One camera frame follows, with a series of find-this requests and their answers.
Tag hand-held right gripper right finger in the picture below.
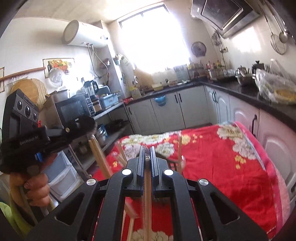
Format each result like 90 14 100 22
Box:
150 146 270 241

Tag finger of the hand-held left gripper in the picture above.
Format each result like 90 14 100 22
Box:
71 116 97 143

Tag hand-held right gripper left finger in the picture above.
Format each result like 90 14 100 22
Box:
24 146 146 241

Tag bamboo chopstick pair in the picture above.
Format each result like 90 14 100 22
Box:
142 144 153 241
177 133 186 173
113 141 128 168
121 201 139 241
89 136 114 179

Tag row of hanging kitchen utensils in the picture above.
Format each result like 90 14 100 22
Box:
269 2 296 44

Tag person's left hand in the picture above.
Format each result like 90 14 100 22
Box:
9 173 50 208

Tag black microwave oven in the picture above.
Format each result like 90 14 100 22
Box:
54 93 96 123

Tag metal shelf rack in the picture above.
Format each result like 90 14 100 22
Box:
67 102 130 176

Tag grey storage container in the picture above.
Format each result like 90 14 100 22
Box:
99 92 119 109

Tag blender jug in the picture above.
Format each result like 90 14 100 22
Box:
83 80 100 98

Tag brown cardboard box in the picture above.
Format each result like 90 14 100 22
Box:
44 89 70 109

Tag woven bamboo tray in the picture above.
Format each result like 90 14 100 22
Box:
10 78 48 109

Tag plastic drawer unit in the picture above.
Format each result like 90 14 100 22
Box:
43 148 79 202

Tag wooden rolling pin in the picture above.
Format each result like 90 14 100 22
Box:
0 67 47 81

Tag white lower kitchen cabinets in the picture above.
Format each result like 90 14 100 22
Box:
125 85 296 193

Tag red floral blanket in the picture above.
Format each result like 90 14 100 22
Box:
89 122 290 241

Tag blue hanging bin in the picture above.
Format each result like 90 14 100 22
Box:
153 94 167 106

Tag wooden cutting board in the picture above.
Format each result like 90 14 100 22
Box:
134 67 153 87

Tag white water heater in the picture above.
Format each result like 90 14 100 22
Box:
63 20 110 48

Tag black kitchen countertop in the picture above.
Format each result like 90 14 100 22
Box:
124 80 296 127

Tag kitchen window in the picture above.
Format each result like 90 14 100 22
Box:
118 3 192 75

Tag cluster of condiment bottles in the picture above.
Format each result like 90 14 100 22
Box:
206 59 226 70

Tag steel kettle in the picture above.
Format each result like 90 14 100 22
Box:
235 65 247 78

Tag small hanging utensil rack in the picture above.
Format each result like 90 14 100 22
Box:
211 30 226 52

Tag clear plastic bag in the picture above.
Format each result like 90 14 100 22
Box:
255 59 296 105

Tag black range hood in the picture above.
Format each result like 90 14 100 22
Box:
191 0 262 39

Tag framed wall picture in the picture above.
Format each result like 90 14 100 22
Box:
43 58 75 78

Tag round wall fan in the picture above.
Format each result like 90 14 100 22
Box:
191 41 207 57

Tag wire mesh strainer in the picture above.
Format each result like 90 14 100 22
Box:
259 5 287 55

